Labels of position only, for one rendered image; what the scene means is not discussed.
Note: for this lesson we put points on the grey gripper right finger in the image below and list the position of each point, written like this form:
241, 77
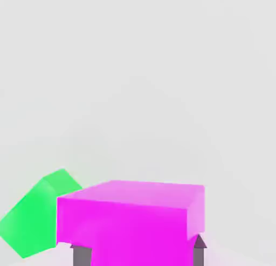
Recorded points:
198, 254

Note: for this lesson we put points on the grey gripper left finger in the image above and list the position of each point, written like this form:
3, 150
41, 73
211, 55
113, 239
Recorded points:
82, 256

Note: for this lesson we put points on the small magenta cube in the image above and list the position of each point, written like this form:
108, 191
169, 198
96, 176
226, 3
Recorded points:
138, 222

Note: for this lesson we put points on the small green cube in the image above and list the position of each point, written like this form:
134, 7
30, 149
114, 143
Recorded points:
32, 218

